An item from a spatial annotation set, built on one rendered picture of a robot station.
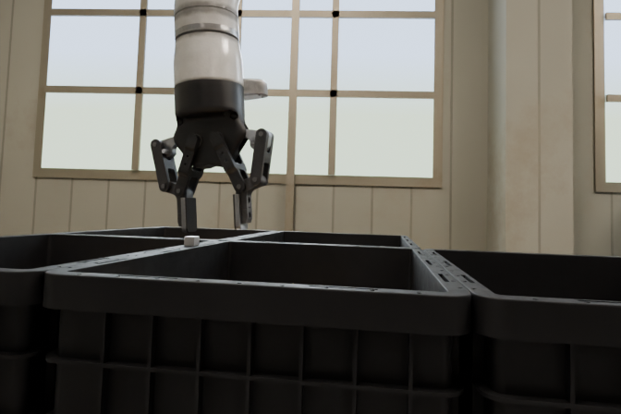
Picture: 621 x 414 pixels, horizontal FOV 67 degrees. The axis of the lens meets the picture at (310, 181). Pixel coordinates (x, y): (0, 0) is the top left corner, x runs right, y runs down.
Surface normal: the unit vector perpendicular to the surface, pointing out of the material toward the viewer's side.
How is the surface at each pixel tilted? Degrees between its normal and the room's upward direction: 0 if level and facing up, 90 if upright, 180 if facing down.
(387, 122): 90
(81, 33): 90
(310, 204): 90
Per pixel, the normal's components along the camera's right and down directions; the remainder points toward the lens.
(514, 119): -0.05, -0.07
